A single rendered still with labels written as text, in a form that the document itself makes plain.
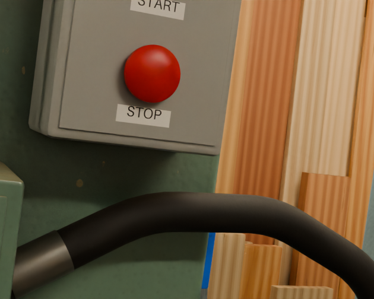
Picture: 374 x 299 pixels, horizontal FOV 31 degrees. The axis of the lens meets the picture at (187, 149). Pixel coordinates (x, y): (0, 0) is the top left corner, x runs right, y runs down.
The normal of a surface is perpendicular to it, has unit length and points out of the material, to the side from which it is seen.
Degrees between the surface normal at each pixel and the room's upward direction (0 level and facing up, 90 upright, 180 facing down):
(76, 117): 90
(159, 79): 90
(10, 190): 90
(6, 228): 90
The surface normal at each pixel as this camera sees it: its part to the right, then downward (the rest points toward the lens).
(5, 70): 0.37, 0.10
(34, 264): 0.27, -0.25
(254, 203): 0.40, -0.52
